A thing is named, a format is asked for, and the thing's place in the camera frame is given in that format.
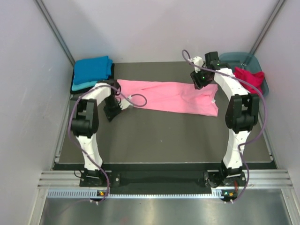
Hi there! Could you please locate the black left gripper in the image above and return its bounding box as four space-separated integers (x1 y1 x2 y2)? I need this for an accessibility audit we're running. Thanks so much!
103 96 124 122

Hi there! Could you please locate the pink t-shirt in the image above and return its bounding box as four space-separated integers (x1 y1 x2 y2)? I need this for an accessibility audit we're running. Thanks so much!
118 79 218 117

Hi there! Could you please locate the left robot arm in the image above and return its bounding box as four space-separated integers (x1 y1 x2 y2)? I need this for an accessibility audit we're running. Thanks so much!
68 80 121 187

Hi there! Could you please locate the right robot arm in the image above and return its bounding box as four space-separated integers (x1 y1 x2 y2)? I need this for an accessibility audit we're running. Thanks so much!
187 52 260 188

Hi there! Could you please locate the folded teal t-shirt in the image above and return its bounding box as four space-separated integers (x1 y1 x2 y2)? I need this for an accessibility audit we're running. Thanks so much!
70 81 97 94

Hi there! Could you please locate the teal plastic bin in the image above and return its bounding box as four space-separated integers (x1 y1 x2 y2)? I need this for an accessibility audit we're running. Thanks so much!
218 52 270 96

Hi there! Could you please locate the folded blue t-shirt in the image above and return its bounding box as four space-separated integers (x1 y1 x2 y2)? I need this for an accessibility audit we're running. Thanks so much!
73 56 113 85

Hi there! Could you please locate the red t-shirt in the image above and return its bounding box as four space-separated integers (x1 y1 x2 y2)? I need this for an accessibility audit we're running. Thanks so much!
233 67 265 94

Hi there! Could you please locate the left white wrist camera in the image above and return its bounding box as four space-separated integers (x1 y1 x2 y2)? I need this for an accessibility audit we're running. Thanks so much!
120 96 134 110

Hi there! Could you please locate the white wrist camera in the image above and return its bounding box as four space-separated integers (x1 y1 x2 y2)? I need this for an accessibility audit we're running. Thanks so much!
120 96 134 110
190 56 203 73

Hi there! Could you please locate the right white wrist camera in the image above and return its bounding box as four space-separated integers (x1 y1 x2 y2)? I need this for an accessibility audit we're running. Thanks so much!
190 56 203 73

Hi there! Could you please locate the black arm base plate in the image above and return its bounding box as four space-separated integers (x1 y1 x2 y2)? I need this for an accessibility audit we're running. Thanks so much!
80 171 246 188

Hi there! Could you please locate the grey slotted cable duct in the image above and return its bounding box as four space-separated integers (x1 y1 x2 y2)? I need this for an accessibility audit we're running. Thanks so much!
47 189 238 199

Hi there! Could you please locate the aluminium rail frame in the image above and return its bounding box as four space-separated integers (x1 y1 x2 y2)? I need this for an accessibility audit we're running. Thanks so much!
29 169 300 225

